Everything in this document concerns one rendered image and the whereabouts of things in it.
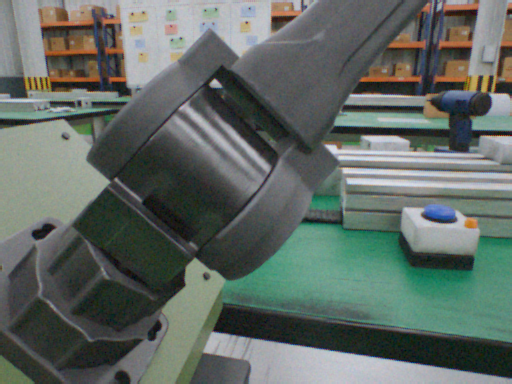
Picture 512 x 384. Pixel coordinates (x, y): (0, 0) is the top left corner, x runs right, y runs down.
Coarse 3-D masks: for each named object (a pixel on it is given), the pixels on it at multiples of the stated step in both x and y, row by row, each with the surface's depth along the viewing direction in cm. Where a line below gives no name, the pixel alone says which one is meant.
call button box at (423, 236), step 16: (416, 208) 54; (416, 224) 48; (432, 224) 48; (448, 224) 48; (400, 240) 55; (416, 240) 48; (432, 240) 48; (448, 240) 47; (464, 240) 47; (416, 256) 49; (432, 256) 48; (448, 256) 48; (464, 256) 48
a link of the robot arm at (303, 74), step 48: (336, 0) 19; (384, 0) 19; (192, 48) 18; (288, 48) 18; (336, 48) 19; (384, 48) 20; (144, 96) 16; (240, 96) 22; (288, 96) 19; (336, 96) 19; (96, 144) 17; (144, 144) 17; (288, 144) 21; (288, 192) 19; (240, 240) 18
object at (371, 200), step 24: (360, 192) 61; (384, 192) 60; (408, 192) 58; (432, 192) 58; (456, 192) 57; (480, 192) 57; (504, 192) 56; (360, 216) 61; (384, 216) 60; (480, 216) 59; (504, 216) 58
